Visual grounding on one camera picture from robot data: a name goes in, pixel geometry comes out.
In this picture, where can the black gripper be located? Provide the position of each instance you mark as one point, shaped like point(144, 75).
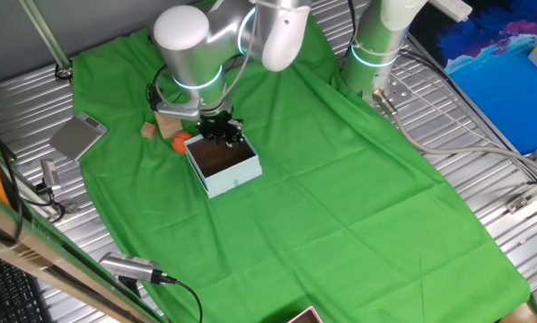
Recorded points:
point(217, 123)

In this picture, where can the orange mini basketball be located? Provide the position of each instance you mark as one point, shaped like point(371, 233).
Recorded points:
point(179, 142)

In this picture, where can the pale blue gift box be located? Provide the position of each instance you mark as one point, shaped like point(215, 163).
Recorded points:
point(232, 177)

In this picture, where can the large wooden block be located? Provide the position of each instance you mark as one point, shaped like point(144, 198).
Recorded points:
point(167, 128)

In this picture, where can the small wooden cube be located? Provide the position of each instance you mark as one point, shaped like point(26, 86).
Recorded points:
point(148, 130)

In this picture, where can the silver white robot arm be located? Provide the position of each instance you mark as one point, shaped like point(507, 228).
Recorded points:
point(192, 49)

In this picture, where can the pink box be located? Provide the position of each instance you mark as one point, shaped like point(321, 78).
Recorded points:
point(304, 316)

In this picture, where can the silver digital scale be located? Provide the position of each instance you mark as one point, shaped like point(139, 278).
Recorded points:
point(77, 137)

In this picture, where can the green cloth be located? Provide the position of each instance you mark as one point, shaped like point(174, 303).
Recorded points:
point(340, 224)

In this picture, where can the pale metal rod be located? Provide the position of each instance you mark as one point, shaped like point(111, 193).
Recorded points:
point(44, 33)

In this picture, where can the white power strip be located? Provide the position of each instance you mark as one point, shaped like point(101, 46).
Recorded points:
point(450, 9)

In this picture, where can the black keyboard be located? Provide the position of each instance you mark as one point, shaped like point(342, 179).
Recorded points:
point(8, 291)

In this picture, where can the blue mat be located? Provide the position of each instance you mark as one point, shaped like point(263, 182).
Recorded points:
point(497, 103)

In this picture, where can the aluminium profile bar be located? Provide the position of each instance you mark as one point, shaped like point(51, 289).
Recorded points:
point(531, 193)

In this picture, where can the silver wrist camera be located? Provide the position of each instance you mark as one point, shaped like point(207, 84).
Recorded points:
point(176, 110)

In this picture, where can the ridged silver camera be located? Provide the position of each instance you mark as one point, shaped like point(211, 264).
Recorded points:
point(129, 267)

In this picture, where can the small silver camera on mount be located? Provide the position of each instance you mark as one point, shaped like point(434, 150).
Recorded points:
point(50, 175)

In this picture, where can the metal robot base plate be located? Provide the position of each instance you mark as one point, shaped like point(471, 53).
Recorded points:
point(398, 92)

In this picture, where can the wooden frame beam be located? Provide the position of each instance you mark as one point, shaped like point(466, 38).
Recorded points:
point(48, 269)

